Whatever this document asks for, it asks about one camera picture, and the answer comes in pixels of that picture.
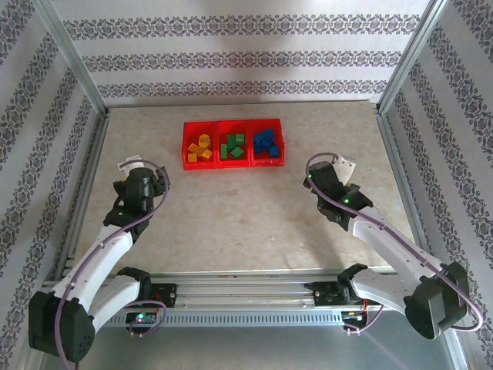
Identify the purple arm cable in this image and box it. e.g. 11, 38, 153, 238
304, 152, 485, 335
53, 160, 173, 365

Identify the grey metal plate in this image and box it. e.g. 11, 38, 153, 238
38, 325, 469, 370

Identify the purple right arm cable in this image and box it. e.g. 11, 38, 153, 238
304, 152, 485, 335

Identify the aluminium side rail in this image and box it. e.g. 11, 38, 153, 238
375, 109, 444, 278
53, 109, 112, 282

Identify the grey slotted cable duct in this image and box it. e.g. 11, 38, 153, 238
103, 310, 344, 328

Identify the aluminium frame post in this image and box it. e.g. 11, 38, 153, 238
30, 0, 111, 116
375, 0, 450, 113

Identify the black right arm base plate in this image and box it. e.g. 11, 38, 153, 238
314, 281, 384, 308

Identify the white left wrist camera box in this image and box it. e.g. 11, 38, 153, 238
116, 155, 144, 171

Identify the aluminium mounting rail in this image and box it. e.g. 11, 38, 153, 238
36, 269, 459, 311

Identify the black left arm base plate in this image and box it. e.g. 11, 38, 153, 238
148, 283, 179, 308

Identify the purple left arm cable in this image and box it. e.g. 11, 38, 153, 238
53, 160, 173, 365

